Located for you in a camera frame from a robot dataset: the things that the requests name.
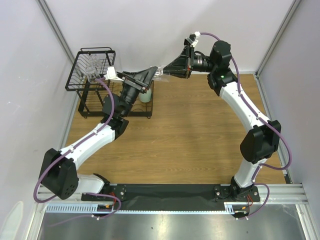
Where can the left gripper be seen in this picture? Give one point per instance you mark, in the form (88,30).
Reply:
(140,80)

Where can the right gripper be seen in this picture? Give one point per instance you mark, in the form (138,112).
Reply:
(188,61)

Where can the small clear cup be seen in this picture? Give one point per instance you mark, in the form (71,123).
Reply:
(95,61)
(92,74)
(159,76)

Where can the green plastic cup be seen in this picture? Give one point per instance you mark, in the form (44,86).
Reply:
(149,92)

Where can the clear plastic cup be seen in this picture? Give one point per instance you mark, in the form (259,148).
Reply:
(144,97)

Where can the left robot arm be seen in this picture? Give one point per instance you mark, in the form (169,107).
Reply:
(59,170)

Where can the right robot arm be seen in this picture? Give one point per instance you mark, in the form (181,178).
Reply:
(260,141)

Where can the black base mat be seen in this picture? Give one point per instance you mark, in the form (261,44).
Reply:
(198,203)

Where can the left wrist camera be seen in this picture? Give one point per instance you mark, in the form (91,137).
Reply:
(111,75)

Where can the black wire dish rack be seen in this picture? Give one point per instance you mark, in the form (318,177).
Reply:
(91,95)

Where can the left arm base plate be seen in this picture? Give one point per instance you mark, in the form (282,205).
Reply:
(118,191)

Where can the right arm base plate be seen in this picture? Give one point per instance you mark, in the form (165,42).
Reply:
(222,192)

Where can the aluminium frame rail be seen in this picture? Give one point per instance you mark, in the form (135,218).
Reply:
(288,193)

